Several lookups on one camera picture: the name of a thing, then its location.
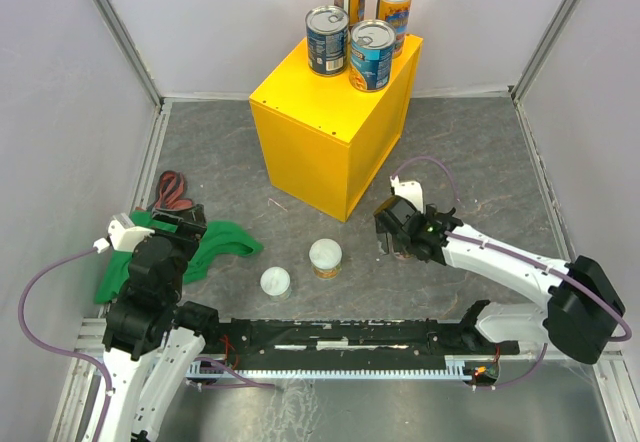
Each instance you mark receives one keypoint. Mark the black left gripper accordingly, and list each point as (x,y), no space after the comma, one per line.
(191,225)

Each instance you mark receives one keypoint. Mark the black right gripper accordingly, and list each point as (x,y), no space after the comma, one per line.
(430,210)

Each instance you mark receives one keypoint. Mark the green cloth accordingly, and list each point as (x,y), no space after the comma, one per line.
(220,238)

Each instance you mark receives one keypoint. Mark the small can white lid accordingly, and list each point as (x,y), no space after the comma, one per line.
(402,255)

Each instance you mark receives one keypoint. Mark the yellow can white lid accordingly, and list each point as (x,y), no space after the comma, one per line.
(325,256)

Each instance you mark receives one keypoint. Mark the small jar white lid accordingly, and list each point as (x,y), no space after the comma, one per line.
(276,283)

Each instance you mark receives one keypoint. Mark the blue tin can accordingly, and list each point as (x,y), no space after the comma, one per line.
(371,55)

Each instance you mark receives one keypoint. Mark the blue soup can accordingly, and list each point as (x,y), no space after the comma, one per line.
(327,37)

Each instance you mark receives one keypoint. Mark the blue yellow can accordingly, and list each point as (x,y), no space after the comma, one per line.
(396,14)

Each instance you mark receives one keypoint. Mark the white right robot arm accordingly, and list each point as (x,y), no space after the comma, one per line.
(571,305)

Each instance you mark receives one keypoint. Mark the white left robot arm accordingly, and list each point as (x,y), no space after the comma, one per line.
(151,337)

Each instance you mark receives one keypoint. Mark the yellow wooden cabinet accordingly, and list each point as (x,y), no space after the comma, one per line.
(323,141)

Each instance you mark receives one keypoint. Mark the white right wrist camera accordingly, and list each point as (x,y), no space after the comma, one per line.
(411,190)

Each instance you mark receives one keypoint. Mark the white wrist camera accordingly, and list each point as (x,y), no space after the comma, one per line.
(411,190)
(122,235)

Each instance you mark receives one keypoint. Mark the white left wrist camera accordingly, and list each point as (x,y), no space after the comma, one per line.
(122,235)

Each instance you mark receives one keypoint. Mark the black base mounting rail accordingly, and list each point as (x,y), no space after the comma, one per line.
(335,345)

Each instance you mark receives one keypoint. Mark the light blue cable duct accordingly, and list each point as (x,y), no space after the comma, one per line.
(300,373)

